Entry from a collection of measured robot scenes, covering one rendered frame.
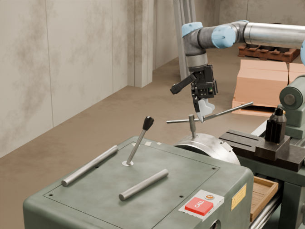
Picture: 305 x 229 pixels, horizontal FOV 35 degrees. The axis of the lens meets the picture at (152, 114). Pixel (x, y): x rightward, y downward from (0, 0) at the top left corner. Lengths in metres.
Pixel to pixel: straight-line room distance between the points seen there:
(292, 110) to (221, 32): 1.28
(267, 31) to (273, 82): 3.70
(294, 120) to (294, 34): 1.27
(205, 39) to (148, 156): 0.44
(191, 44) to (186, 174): 0.47
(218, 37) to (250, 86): 3.78
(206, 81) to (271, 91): 3.68
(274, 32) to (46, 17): 3.34
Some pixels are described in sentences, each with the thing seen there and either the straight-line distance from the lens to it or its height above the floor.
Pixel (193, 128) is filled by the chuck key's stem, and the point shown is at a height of 1.27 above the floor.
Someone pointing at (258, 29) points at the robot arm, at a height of 1.65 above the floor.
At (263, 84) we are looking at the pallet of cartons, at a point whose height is 0.37.
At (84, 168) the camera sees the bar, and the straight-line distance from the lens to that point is 1.53.
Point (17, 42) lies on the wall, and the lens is 4.49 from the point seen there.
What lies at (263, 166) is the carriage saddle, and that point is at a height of 0.91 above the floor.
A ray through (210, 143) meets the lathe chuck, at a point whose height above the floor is 1.23.
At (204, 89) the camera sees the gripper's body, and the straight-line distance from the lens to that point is 1.77.
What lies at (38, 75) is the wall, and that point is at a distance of 4.76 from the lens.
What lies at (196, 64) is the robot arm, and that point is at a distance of 1.74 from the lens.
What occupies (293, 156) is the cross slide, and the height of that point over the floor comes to 0.97.
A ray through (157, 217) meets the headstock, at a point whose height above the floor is 1.26.
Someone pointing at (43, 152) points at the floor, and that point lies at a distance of 4.57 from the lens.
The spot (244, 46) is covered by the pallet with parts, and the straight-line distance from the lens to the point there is 7.93.
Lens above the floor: 1.99
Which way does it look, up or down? 22 degrees down
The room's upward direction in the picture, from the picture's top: 1 degrees clockwise
